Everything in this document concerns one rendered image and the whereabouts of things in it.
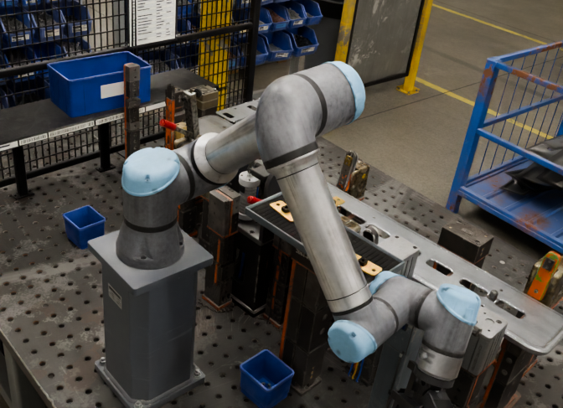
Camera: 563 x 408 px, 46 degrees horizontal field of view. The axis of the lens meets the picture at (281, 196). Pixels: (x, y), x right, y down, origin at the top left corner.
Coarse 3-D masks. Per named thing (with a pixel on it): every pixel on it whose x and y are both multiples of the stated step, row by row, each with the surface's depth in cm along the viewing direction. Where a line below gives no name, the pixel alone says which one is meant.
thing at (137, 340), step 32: (96, 256) 147; (192, 256) 149; (128, 288) 139; (160, 288) 144; (192, 288) 151; (128, 320) 147; (160, 320) 149; (192, 320) 157; (128, 352) 152; (160, 352) 154; (192, 352) 164; (128, 384) 159; (160, 384) 160; (192, 384) 167
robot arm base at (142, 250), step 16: (128, 224) 141; (176, 224) 145; (128, 240) 142; (144, 240) 141; (160, 240) 142; (176, 240) 145; (128, 256) 142; (144, 256) 143; (160, 256) 143; (176, 256) 146
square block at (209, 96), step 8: (192, 88) 240; (200, 88) 240; (208, 88) 241; (208, 96) 238; (216, 96) 241; (200, 104) 238; (208, 104) 239; (216, 104) 242; (200, 112) 240; (208, 112) 242
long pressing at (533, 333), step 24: (216, 120) 233; (336, 192) 199; (360, 216) 189; (384, 216) 191; (408, 240) 181; (456, 264) 174; (432, 288) 164; (504, 288) 168; (504, 312) 159; (528, 312) 160; (552, 312) 161; (504, 336) 153; (528, 336) 153; (552, 336) 154
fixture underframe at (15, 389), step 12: (0, 360) 230; (12, 360) 195; (0, 372) 225; (12, 372) 199; (0, 384) 221; (12, 384) 203; (24, 384) 201; (12, 396) 208; (24, 396) 204; (36, 396) 207
